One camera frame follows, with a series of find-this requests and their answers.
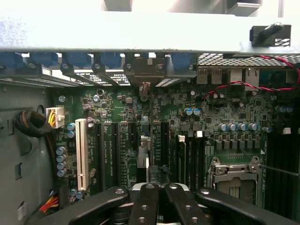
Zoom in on open black PC case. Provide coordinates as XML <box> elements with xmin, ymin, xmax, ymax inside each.
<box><xmin>0</xmin><ymin>0</ymin><xmax>300</xmax><ymax>225</ymax></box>

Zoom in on red black twisted wire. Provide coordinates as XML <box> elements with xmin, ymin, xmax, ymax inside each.
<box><xmin>201</xmin><ymin>55</ymin><xmax>300</xmax><ymax>99</ymax></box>

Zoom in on black sleeved power cable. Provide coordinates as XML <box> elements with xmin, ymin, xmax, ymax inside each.
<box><xmin>13</xmin><ymin>109</ymin><xmax>53</xmax><ymax>138</ymax></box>

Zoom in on metal CPU socket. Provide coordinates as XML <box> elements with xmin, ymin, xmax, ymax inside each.
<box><xmin>207</xmin><ymin>156</ymin><xmax>267</xmax><ymax>207</ymax></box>

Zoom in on thin metal locking lever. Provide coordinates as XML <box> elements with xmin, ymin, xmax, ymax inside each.
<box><xmin>257</xmin><ymin>163</ymin><xmax>300</xmax><ymax>177</ymax></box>

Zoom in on white power connector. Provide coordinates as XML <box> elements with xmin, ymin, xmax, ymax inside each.
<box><xmin>45</xmin><ymin>107</ymin><xmax>65</xmax><ymax>129</ymax></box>

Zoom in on red yellow power wires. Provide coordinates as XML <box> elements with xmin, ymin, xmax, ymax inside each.
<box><xmin>38</xmin><ymin>189</ymin><xmax>60</xmax><ymax>213</ymax></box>

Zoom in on white expansion slot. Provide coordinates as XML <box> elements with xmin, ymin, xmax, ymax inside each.
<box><xmin>75</xmin><ymin>118</ymin><xmax>91</xmax><ymax>192</ymax></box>

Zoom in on short black expansion slot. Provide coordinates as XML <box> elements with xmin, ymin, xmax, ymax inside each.
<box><xmin>127</xmin><ymin>121</ymin><xmax>138</xmax><ymax>145</ymax></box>

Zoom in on green motherboard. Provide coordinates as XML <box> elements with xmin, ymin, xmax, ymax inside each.
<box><xmin>45</xmin><ymin>82</ymin><xmax>300</xmax><ymax>211</ymax></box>

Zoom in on black intrusion switch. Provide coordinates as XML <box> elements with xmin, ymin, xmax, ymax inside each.
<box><xmin>249</xmin><ymin>23</ymin><xmax>293</xmax><ymax>48</ymax></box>

